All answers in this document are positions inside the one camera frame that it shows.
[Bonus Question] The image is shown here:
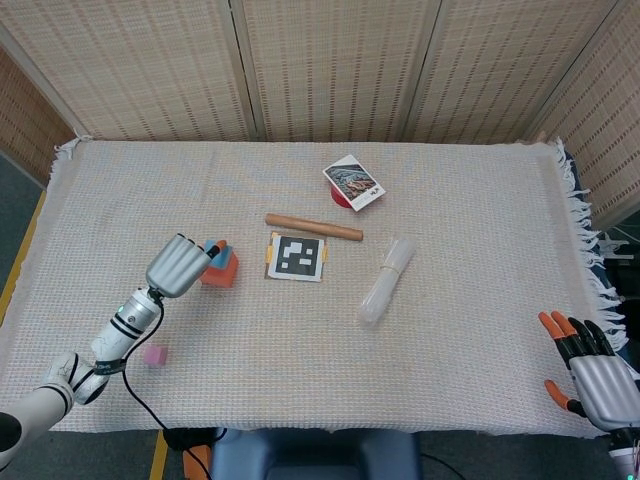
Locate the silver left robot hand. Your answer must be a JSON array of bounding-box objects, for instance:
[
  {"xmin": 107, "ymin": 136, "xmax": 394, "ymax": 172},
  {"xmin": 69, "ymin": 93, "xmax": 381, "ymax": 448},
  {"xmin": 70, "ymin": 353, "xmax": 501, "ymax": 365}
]
[{"xmin": 144, "ymin": 232, "xmax": 229, "ymax": 300}]

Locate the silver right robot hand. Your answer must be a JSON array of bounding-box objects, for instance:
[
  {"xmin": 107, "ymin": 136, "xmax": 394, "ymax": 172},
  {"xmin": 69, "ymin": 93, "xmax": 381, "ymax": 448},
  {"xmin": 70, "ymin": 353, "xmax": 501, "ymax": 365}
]
[{"xmin": 537, "ymin": 309, "xmax": 640, "ymax": 436}]

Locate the blue cube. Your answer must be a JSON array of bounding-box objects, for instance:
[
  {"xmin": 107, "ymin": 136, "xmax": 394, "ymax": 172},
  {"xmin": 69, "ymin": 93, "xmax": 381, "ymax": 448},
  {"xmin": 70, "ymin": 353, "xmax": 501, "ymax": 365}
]
[{"xmin": 202, "ymin": 239, "xmax": 234, "ymax": 272}]

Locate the pink cube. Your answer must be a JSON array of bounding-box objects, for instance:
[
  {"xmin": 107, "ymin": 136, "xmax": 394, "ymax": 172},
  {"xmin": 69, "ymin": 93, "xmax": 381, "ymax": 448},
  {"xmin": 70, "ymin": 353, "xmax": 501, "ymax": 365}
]
[{"xmin": 143, "ymin": 343, "xmax": 169, "ymax": 369}]

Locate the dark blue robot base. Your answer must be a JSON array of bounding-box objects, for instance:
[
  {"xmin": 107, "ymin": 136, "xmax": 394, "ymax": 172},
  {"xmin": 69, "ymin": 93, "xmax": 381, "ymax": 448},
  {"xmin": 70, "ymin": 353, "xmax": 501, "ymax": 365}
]
[{"xmin": 209, "ymin": 427, "xmax": 422, "ymax": 480}]

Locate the large orange cube block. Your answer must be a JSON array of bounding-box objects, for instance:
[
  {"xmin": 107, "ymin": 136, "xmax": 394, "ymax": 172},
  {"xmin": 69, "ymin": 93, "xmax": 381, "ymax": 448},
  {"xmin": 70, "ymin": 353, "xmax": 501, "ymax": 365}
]
[{"xmin": 199, "ymin": 249, "xmax": 239, "ymax": 291}]

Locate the black equipment with white brackets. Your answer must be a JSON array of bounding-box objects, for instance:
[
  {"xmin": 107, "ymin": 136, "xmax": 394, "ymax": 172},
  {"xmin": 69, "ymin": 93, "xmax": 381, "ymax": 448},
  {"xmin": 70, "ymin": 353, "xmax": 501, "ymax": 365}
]
[{"xmin": 594, "ymin": 209, "xmax": 640, "ymax": 314}]

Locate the black white fiducial marker card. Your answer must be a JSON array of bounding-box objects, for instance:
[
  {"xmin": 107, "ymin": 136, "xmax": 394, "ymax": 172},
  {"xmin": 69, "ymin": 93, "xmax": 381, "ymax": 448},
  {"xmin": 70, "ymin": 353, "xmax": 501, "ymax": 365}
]
[{"xmin": 263, "ymin": 230, "xmax": 331, "ymax": 284}]

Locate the wooden rod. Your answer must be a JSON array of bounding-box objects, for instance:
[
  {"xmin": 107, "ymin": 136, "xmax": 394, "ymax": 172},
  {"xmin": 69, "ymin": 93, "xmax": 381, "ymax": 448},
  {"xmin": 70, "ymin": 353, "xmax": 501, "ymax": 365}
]
[{"xmin": 264, "ymin": 213, "xmax": 365, "ymax": 242}]

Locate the beige woven tablecloth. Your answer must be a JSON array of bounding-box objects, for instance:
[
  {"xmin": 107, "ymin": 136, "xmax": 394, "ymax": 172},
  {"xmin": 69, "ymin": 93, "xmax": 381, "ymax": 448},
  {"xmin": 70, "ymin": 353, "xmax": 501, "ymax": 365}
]
[{"xmin": 0, "ymin": 137, "xmax": 632, "ymax": 442}]

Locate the red tape roll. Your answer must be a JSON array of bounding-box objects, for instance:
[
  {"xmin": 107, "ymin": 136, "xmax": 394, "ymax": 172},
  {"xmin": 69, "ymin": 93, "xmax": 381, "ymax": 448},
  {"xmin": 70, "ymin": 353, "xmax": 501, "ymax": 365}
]
[{"xmin": 330, "ymin": 182, "xmax": 362, "ymax": 209}]

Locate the orange box under table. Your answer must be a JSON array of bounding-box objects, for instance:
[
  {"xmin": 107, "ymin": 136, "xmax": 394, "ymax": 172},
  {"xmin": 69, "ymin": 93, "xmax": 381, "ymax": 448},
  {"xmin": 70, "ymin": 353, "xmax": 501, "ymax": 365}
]
[{"xmin": 181, "ymin": 443, "xmax": 212, "ymax": 480}]

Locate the white photo card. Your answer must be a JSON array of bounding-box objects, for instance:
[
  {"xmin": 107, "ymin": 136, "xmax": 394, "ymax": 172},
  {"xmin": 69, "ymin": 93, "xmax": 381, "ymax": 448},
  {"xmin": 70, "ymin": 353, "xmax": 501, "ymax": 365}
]
[{"xmin": 322, "ymin": 154, "xmax": 386, "ymax": 213}]

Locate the bamboo folding screen panel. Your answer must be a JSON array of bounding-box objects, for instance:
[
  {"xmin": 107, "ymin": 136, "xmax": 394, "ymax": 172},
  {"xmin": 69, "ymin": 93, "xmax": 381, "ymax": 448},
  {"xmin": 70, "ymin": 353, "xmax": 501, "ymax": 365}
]
[
  {"xmin": 0, "ymin": 47, "xmax": 76, "ymax": 186},
  {"xmin": 229, "ymin": 0, "xmax": 444, "ymax": 144},
  {"xmin": 0, "ymin": 0, "xmax": 261, "ymax": 144},
  {"xmin": 529, "ymin": 12, "xmax": 640, "ymax": 231},
  {"xmin": 404, "ymin": 0, "xmax": 631, "ymax": 144}
]

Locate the clear plastic tube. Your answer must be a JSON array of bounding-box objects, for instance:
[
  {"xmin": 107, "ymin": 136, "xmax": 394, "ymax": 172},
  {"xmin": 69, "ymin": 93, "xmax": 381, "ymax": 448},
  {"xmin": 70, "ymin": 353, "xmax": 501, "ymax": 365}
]
[{"xmin": 358, "ymin": 237, "xmax": 417, "ymax": 326}]

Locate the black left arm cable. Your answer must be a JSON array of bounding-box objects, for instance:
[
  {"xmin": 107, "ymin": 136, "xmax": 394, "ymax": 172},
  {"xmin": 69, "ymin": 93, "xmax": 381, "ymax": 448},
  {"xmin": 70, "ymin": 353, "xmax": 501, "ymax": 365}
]
[{"xmin": 119, "ymin": 289, "xmax": 174, "ymax": 436}]

